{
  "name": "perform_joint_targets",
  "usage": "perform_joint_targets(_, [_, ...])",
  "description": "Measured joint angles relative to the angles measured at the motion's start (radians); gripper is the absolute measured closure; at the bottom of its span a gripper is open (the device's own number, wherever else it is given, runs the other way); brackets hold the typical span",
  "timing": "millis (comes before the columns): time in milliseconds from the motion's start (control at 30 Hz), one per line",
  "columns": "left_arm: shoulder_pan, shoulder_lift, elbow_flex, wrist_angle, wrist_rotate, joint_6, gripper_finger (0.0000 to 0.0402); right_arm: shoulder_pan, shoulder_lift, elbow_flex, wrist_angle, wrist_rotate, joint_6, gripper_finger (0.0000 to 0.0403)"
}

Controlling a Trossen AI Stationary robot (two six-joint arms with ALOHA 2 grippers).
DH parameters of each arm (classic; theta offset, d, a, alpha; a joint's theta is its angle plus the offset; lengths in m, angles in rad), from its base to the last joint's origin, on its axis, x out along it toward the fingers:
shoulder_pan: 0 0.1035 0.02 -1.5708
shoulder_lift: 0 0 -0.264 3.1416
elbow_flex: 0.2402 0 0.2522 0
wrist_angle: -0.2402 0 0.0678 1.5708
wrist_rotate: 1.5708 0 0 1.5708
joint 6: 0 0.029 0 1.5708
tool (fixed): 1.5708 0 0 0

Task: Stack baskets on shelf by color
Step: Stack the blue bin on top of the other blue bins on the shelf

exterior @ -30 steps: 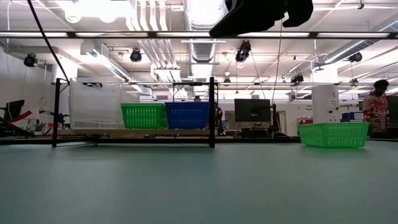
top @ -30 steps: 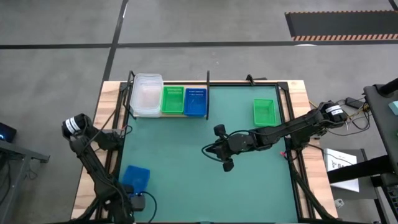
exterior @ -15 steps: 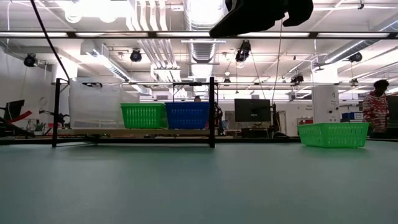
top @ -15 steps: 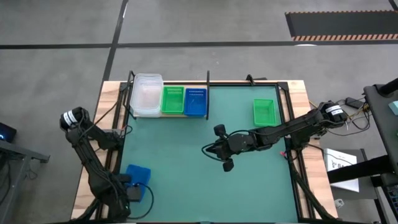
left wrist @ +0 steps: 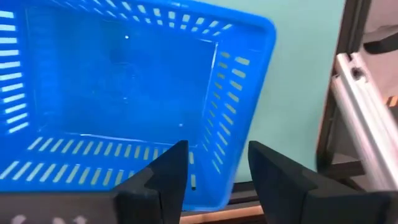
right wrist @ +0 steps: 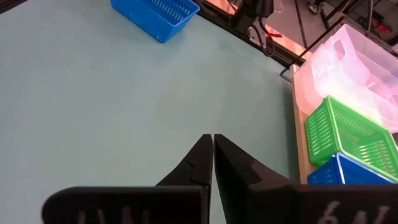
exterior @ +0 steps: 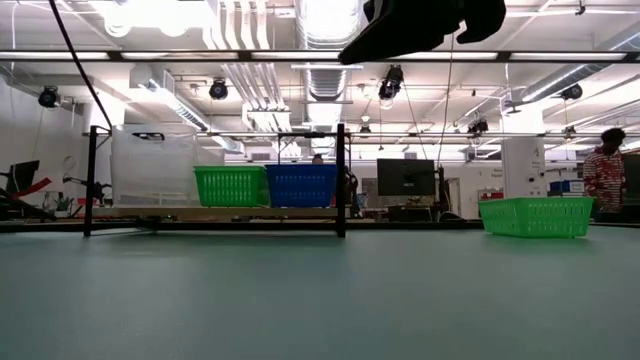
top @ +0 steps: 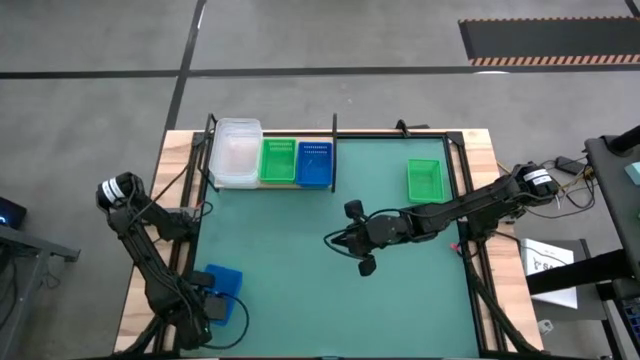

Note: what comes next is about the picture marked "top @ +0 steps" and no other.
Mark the grey metal desk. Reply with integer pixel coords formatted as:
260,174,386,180
0,224,81,360

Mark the black stand bar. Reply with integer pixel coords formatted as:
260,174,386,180
524,248,640,296

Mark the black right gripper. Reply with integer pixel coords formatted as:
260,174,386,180
342,199,409,278

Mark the black table frame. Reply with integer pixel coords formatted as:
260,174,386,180
149,129,544,359

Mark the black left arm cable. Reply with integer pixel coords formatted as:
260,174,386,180
199,293,250,350

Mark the clear plastic storage bin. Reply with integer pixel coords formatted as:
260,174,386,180
209,119,263,188
211,122,262,191
208,117,263,185

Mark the black device with blue light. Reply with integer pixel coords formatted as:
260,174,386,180
0,195,28,230

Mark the green slotted plastic basket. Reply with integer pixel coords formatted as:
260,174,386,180
406,158,446,205
258,137,298,185

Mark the black power adapter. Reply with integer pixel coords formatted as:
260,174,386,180
555,155,581,176

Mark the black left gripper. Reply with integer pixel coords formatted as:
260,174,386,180
172,271,227,350

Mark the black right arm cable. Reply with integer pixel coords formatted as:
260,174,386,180
323,230,364,261

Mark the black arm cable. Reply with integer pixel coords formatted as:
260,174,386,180
199,293,250,350
323,230,364,261

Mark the black equipment cart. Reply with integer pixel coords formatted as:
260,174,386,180
583,124,640,301

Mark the white paper sheet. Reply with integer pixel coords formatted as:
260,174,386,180
519,237,580,310

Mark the black hazard striped floor mat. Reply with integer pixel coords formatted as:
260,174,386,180
458,16,640,68

